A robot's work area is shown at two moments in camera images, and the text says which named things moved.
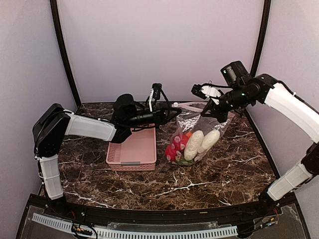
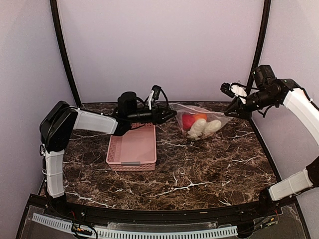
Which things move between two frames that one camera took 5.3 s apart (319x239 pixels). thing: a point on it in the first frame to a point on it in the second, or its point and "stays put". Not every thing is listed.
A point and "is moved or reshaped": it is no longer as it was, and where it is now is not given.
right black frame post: (266, 13) stays put
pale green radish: (210, 140) to (212, 126)
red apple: (179, 142) to (188, 121)
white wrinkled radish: (196, 139) to (197, 128)
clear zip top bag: (194, 137) is moved or reshaped
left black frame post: (64, 51) stays put
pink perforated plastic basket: (137, 153) stays put
